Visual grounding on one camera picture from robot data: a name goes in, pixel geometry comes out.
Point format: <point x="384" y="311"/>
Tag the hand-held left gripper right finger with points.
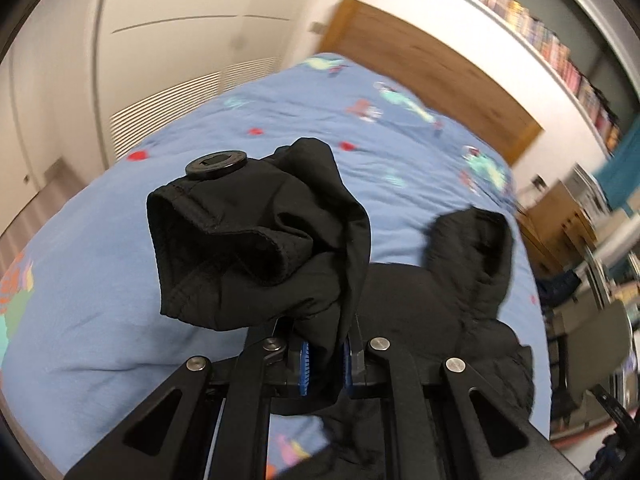
<point x="347" y="371"/>

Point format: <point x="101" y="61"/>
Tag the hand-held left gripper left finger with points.
<point x="303" y="367"/>

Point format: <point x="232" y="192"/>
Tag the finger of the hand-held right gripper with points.
<point x="612" y="405"/>

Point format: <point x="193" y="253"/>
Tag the black padded jacket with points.
<point x="280" y="210"/>

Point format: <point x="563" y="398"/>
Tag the beige chair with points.
<point x="595" y="350"/>

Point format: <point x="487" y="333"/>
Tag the dark blue bag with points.
<point x="560" y="285"/>

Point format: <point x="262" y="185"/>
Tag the grey desk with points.
<point x="607" y="260"/>

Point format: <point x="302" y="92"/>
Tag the wooden nightstand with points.
<point x="555" y="220"/>

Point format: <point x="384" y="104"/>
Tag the grey printer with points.
<point x="590" y="185"/>

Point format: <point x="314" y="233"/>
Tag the teal curtain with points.
<point x="622" y="170"/>

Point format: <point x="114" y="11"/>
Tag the bed with blue duvet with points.
<point x="200" y="135"/>

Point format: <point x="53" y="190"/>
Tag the white louvred vent panel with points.
<point x="200" y="92"/>

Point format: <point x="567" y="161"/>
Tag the wooden headboard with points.
<point x="425" y="60"/>

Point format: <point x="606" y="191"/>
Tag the row of books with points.
<point x="530" y="25"/>

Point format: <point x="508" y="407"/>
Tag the white wardrobe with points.
<point x="60" y="60"/>

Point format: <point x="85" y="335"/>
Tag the wall socket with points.
<point x="538" y="182"/>

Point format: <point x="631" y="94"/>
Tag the wall light switch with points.
<point x="318" y="27"/>

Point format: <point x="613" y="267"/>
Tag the white wall shelf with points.
<point x="500" y="19"/>

